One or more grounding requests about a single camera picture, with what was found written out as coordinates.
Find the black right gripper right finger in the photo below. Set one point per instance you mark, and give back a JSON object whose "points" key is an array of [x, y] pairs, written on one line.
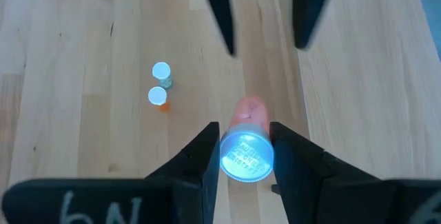
{"points": [[310, 182]]}

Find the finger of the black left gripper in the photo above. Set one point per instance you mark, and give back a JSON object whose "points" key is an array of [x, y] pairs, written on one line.
{"points": [[308, 7], [218, 3]]}

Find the orange medicine bottle white cap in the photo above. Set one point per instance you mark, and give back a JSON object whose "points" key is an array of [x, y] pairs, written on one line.
{"points": [[157, 96]]}

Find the teal medicine bottle white cap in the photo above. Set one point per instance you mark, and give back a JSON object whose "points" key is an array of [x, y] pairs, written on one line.
{"points": [[161, 70]]}

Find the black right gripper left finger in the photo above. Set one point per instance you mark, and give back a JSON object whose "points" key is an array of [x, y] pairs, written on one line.
{"points": [[193, 182]]}

